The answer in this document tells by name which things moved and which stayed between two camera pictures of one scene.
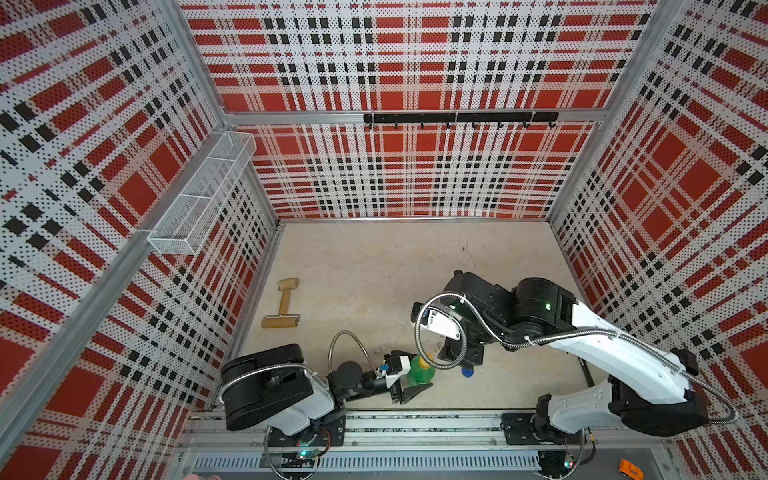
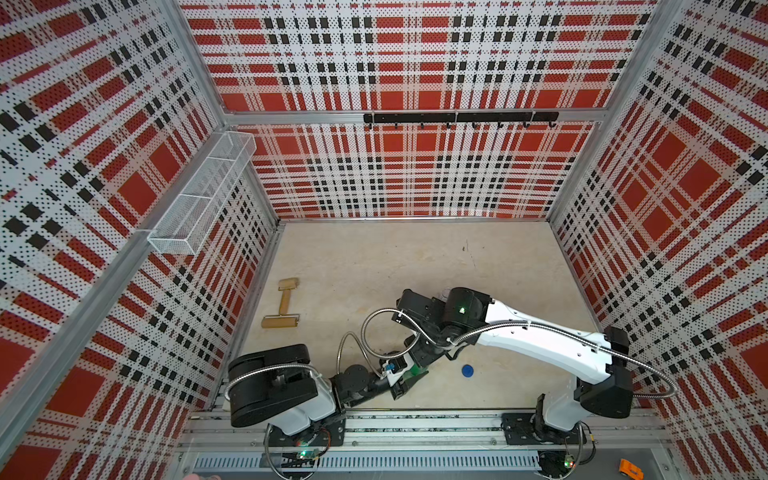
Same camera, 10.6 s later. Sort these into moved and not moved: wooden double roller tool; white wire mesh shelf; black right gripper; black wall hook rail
Moved: black right gripper
Not moved: white wire mesh shelf; wooden double roller tool; black wall hook rail
